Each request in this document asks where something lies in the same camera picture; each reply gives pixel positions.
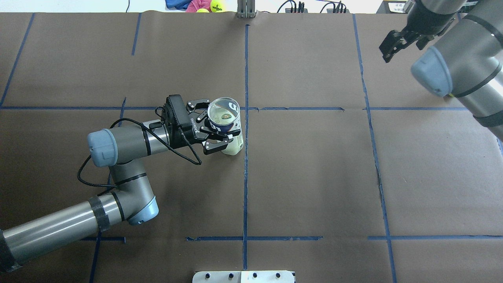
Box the yellow Wilson tennis ball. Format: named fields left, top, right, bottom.
left=210, top=0, right=227, bottom=13

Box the aluminium frame post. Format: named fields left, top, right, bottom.
left=237, top=0, right=257, bottom=18

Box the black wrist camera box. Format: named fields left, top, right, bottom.
left=162, top=94, right=189, bottom=126

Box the black cable plug cluster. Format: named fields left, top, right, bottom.
left=276, top=0, right=308, bottom=14
left=319, top=0, right=350, bottom=14

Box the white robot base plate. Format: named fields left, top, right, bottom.
left=192, top=270, right=296, bottom=283

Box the clear Wilson tennis ball can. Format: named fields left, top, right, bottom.
left=207, top=97, right=244, bottom=156

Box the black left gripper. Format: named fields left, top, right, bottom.
left=169, top=98, right=241, bottom=154

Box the brown paper table cover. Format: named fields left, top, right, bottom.
left=1, top=11, right=502, bottom=283

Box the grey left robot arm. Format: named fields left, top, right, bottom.
left=1, top=94, right=241, bottom=272

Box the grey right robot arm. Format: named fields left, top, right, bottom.
left=379, top=0, right=503, bottom=139

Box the blue cloth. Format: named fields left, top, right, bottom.
left=165, top=0, right=192, bottom=10

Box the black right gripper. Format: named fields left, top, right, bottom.
left=379, top=0, right=456, bottom=63

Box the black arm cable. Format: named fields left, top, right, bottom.
left=77, top=106, right=202, bottom=197

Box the pink cloth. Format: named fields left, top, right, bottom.
left=185, top=0, right=211, bottom=13

